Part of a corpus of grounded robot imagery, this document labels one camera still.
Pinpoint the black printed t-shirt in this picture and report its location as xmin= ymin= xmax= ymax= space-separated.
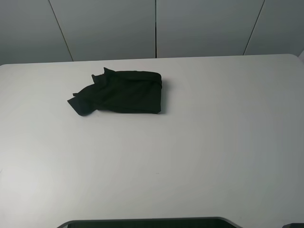
xmin=67 ymin=67 xmax=162 ymax=116

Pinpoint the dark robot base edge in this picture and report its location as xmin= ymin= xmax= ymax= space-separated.
xmin=59 ymin=217 xmax=239 ymax=228

